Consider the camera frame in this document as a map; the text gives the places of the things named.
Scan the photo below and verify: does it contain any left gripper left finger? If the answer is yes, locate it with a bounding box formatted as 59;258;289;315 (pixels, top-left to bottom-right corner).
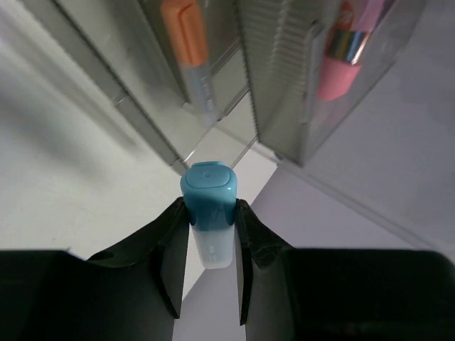
1;199;189;340

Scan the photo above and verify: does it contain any orange highlighter marker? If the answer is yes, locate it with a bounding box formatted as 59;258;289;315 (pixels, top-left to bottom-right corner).
161;1;220;127

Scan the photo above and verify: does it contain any clear acrylic drawer organizer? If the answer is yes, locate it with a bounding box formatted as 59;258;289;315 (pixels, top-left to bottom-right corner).
53;0;427;175

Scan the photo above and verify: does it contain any blue highlighter marker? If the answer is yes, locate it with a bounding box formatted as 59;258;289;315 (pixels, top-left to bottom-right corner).
180;161;237;269

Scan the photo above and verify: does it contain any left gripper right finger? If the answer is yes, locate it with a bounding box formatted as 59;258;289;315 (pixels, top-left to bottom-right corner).
235;200;454;340

